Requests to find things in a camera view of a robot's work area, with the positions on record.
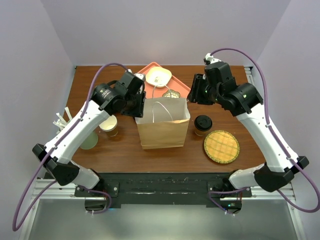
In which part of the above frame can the brown paper bag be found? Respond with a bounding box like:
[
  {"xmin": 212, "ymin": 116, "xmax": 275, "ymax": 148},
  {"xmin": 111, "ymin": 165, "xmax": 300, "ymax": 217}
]
[{"xmin": 135, "ymin": 97, "xmax": 191, "ymax": 150}]

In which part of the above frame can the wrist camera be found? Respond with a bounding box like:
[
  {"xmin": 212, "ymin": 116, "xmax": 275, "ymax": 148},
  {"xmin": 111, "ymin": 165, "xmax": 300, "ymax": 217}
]
[
  {"xmin": 128, "ymin": 69, "xmax": 146, "ymax": 82},
  {"xmin": 203, "ymin": 53, "xmax": 221, "ymax": 65}
]

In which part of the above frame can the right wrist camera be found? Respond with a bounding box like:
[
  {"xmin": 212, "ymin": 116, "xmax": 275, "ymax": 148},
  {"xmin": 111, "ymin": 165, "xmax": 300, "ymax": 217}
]
[{"xmin": 203, "ymin": 53, "xmax": 221, "ymax": 65}]

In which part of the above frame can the green cup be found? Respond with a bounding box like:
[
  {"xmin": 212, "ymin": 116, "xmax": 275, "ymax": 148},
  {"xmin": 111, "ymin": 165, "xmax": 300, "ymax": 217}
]
[{"xmin": 80, "ymin": 131, "xmax": 98, "ymax": 150}]

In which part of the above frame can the green patterned small dish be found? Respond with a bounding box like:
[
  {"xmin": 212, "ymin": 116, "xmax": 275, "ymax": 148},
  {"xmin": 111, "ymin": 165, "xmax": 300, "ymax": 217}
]
[{"xmin": 162, "ymin": 89, "xmax": 181, "ymax": 98}]

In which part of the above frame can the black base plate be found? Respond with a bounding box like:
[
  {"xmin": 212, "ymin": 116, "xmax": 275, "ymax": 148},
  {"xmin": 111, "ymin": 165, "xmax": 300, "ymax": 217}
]
[{"xmin": 44, "ymin": 171, "xmax": 278, "ymax": 210}]

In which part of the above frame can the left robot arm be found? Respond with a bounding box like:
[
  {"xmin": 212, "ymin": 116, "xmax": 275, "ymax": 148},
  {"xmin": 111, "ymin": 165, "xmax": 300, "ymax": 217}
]
[{"xmin": 32, "ymin": 71, "xmax": 146, "ymax": 196}]

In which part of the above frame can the woven bamboo coaster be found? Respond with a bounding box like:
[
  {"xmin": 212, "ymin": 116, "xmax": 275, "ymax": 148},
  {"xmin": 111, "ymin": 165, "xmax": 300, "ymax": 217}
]
[{"xmin": 203, "ymin": 130, "xmax": 240, "ymax": 164}]

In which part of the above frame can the cream square bowl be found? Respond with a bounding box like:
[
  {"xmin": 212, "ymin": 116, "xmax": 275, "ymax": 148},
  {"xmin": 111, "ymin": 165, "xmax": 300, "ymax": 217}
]
[{"xmin": 145, "ymin": 66, "xmax": 172, "ymax": 88}]

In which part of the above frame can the single brown paper cup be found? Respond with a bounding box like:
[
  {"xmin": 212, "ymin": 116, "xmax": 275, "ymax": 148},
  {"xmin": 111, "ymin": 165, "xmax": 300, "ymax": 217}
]
[{"xmin": 194, "ymin": 127, "xmax": 209, "ymax": 137}]

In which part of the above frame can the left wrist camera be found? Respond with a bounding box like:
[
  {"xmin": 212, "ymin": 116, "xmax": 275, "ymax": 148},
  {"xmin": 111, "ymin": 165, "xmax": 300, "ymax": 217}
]
[{"xmin": 128, "ymin": 69, "xmax": 146, "ymax": 82}]

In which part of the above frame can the black cup lid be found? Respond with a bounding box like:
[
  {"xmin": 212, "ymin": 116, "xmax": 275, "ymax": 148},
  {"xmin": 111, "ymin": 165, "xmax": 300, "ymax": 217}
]
[{"xmin": 194, "ymin": 115, "xmax": 213, "ymax": 132}]

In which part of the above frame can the brown paper cup stack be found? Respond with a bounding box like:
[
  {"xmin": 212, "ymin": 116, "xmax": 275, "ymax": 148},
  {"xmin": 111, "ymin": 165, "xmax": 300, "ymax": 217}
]
[{"xmin": 99, "ymin": 115, "xmax": 118, "ymax": 137}]

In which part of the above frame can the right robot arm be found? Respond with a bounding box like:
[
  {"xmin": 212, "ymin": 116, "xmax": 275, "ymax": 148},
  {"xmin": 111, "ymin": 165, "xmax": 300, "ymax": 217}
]
[{"xmin": 187, "ymin": 61, "xmax": 309, "ymax": 197}]

